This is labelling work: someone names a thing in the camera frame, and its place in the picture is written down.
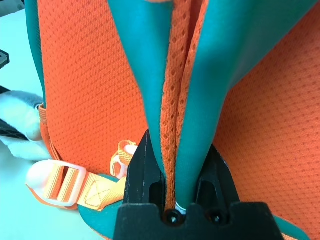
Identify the orange and teal backpack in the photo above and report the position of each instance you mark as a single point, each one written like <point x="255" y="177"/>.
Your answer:
<point x="87" y="75"/>

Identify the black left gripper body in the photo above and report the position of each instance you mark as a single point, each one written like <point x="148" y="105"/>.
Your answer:
<point x="3" y="60"/>

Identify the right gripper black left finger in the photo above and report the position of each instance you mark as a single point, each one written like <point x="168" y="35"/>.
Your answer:
<point x="145" y="180"/>

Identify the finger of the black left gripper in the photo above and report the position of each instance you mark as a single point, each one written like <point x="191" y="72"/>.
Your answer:
<point x="12" y="131"/>

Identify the grey white plush toy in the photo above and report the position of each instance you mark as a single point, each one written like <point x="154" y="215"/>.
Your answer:
<point x="25" y="117"/>

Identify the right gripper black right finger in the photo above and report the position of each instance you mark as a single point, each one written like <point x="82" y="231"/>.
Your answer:
<point x="217" y="182"/>

